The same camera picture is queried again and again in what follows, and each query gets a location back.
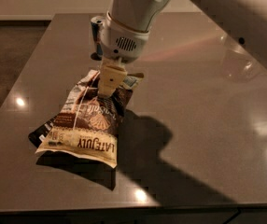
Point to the brown Late July chip bag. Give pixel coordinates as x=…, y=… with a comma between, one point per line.
x=87, y=125

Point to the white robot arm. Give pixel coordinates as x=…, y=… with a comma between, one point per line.
x=127, y=25

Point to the black RXBAR chocolate bar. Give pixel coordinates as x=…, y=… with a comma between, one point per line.
x=38, y=135

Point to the blue silver drink can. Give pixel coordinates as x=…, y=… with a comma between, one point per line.
x=96, y=27

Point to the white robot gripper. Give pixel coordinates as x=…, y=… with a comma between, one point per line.
x=122, y=45

